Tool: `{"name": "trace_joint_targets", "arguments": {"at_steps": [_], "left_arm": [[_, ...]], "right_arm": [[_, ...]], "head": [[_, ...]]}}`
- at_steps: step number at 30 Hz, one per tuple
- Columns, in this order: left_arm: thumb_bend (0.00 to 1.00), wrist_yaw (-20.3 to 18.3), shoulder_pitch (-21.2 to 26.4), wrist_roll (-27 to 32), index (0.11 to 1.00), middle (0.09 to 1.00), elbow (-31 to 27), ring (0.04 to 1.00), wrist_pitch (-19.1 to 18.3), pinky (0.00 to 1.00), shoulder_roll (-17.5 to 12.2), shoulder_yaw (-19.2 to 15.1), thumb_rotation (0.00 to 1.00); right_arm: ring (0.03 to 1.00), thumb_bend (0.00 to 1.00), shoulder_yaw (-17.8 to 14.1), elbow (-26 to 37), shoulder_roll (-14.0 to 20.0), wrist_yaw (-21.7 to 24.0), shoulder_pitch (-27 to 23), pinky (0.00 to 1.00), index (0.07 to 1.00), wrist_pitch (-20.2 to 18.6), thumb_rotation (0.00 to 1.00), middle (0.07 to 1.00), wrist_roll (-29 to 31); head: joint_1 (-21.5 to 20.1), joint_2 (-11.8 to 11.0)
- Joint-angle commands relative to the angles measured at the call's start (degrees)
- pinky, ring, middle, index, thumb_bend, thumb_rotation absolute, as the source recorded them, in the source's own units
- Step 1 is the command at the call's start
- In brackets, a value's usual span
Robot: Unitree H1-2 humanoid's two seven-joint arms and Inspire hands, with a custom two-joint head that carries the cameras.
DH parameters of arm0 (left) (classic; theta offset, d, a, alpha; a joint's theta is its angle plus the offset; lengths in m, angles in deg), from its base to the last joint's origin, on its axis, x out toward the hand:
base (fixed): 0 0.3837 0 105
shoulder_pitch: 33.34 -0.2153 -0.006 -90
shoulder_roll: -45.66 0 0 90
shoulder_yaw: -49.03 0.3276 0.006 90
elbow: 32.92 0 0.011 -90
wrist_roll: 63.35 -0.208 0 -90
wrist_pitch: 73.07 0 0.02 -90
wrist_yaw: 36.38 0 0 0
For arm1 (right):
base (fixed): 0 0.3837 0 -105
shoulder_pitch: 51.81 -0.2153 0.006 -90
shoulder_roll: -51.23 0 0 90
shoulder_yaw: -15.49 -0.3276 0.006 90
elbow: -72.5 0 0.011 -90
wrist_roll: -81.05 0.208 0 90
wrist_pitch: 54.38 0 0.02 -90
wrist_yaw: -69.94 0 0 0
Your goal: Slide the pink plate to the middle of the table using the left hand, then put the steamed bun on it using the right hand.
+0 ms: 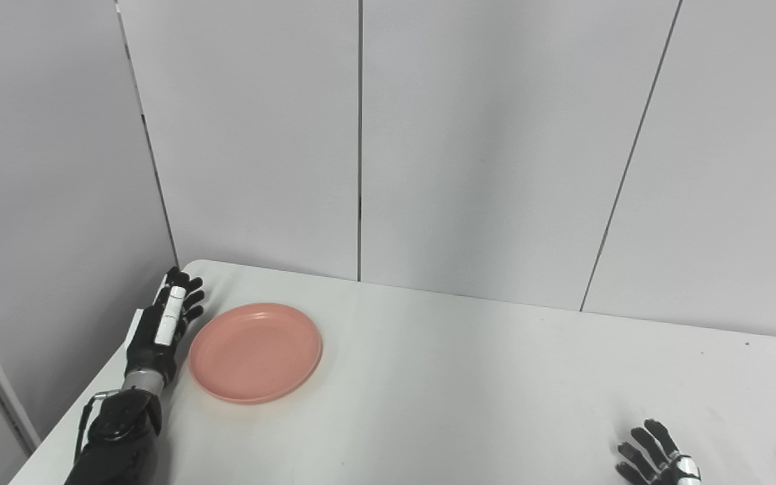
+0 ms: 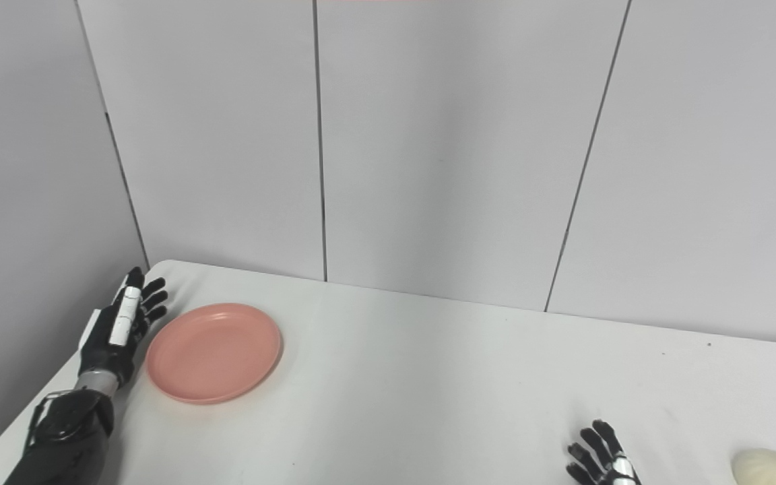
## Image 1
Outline pink round plate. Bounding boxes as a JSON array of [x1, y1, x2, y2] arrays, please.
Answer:
[[188, 302, 323, 405]]

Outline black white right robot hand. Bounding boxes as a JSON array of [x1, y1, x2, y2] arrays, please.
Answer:
[[616, 419, 702, 485]]

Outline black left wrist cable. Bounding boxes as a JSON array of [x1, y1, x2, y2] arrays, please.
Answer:
[[75, 389, 123, 465]]

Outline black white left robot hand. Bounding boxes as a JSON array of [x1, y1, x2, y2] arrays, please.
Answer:
[[124, 267, 205, 391]]

